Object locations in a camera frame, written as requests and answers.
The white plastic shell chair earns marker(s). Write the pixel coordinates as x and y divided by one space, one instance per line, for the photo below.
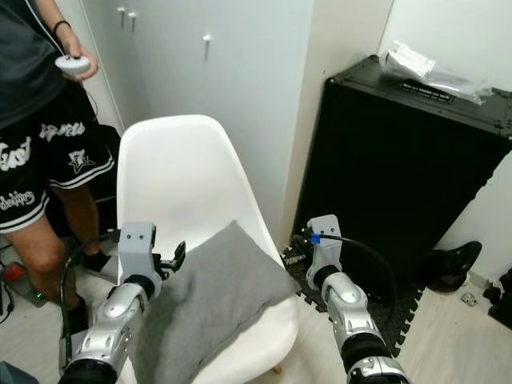
184 168

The white wardrobe knob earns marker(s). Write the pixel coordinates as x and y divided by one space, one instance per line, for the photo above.
206 38
132 16
121 12

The white round controller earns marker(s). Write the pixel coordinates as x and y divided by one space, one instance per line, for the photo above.
72 66

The person's left hand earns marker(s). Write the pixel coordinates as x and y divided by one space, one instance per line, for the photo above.
86 58

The clear plastic bag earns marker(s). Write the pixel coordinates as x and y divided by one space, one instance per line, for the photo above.
420 66

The person in black shorts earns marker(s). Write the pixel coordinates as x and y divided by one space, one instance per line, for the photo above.
24 64

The grey pillow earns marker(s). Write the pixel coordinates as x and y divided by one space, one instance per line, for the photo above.
224 296

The black gear pile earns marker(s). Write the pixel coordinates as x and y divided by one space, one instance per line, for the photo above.
501 300

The small metal floor part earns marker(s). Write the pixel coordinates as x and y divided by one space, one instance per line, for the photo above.
469 299

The black wristband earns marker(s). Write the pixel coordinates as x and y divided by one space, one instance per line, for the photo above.
61 25

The black cabinet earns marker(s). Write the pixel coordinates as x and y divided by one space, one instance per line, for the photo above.
392 176

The black foam floor mat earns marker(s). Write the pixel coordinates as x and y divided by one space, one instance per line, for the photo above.
408 316

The white wardrobe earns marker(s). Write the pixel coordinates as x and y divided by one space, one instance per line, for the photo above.
240 104

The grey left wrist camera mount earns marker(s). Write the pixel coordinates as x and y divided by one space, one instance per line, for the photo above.
138 248

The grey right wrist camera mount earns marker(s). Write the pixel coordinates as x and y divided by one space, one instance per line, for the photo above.
325 232

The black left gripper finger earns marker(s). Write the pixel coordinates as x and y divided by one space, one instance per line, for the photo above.
180 253

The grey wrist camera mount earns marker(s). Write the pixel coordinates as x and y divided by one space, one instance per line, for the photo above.
325 232
138 248

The red and black floor device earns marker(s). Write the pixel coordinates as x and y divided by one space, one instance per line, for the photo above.
24 286

